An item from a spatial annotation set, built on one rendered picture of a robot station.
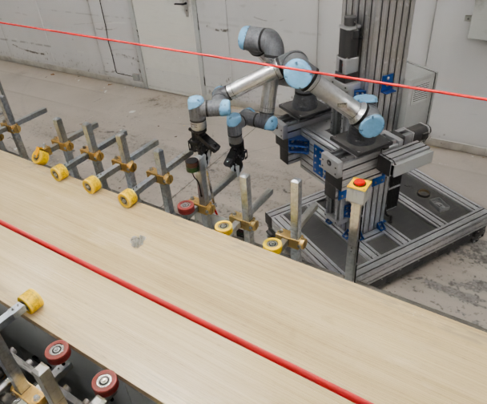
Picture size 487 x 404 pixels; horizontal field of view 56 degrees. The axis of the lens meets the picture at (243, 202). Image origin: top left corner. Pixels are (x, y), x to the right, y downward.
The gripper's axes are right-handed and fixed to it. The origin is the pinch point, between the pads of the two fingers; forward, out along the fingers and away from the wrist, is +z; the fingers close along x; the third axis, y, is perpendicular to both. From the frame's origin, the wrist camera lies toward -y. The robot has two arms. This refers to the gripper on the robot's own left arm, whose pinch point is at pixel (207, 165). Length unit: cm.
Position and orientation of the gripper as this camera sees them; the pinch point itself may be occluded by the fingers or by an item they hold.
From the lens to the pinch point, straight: 229.6
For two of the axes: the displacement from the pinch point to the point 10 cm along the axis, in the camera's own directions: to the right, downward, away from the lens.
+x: -5.4, 5.2, -6.6
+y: -8.4, -2.8, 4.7
